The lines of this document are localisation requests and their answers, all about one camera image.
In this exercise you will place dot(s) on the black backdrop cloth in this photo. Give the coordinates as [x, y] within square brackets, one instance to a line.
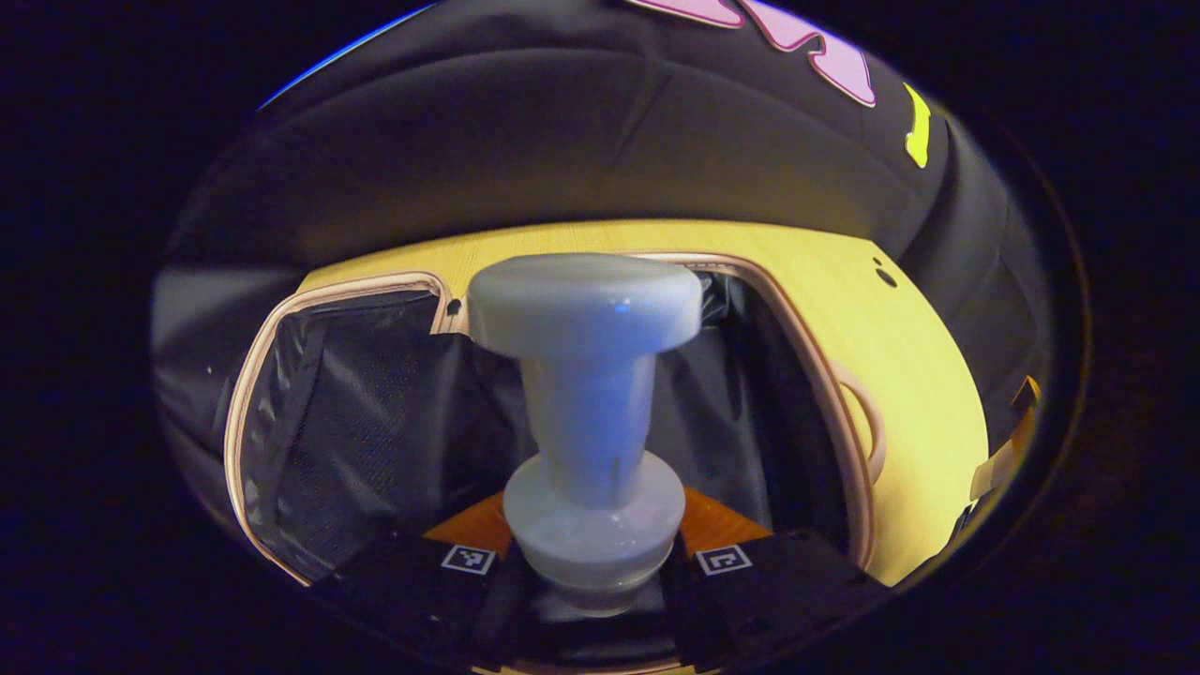
[562, 141]

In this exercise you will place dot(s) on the white pump bottle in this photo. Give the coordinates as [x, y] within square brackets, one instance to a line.
[586, 412]

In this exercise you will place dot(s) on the pink suitcase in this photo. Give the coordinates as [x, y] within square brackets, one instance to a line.
[356, 412]

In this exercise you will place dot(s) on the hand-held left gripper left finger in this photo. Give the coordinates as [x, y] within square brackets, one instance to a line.
[403, 591]

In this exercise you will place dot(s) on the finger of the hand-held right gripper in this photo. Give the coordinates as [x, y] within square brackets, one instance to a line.
[1008, 459]

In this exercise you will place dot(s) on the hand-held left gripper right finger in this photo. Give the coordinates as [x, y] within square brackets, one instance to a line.
[778, 591]

